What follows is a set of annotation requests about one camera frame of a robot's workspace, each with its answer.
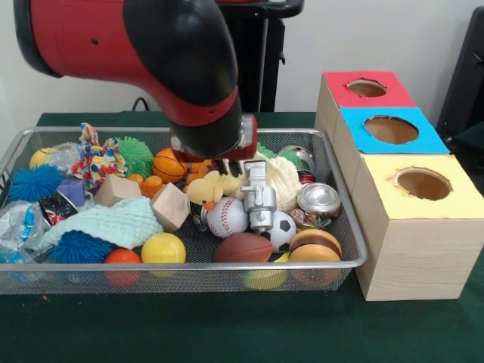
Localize cream knitted cloth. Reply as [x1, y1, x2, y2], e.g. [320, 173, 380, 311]
[236, 150, 303, 213]

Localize orange basketball toy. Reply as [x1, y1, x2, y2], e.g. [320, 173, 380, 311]
[152, 147, 189, 185]

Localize blue spiky rubber ball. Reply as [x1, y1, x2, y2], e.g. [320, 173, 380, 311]
[7, 164, 67, 203]

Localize dark green table cloth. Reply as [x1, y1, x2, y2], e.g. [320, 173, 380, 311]
[0, 110, 484, 363]
[449, 120, 484, 185]

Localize crushed silver drink can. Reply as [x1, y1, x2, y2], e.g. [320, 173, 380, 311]
[296, 183, 343, 230]

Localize mint green knitted cloth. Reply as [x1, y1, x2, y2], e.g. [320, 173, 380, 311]
[37, 196, 165, 250]

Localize black and white soccer ball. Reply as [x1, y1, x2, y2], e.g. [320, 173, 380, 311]
[260, 210, 298, 253]

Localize black flat panel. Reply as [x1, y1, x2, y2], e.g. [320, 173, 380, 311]
[435, 5, 484, 133]

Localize yellow plush toy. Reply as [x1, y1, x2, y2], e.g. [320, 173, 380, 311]
[186, 169, 241, 212]

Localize white baseball toy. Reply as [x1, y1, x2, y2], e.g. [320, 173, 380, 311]
[206, 196, 250, 238]

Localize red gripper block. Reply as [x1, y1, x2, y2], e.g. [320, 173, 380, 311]
[173, 116, 259, 177]

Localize wooden toy hamburger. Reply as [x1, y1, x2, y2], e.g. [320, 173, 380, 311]
[288, 228, 343, 264]

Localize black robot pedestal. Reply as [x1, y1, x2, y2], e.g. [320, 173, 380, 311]
[215, 0, 306, 113]

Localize wooden cube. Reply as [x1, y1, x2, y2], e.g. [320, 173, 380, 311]
[150, 182, 191, 233]

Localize silver robot figure toy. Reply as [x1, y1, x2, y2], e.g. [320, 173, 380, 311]
[240, 160, 278, 232]

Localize silver wire mesh bin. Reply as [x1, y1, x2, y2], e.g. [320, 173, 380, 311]
[0, 126, 368, 296]

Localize wooden box with three holes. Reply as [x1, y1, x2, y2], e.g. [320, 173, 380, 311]
[313, 70, 484, 303]

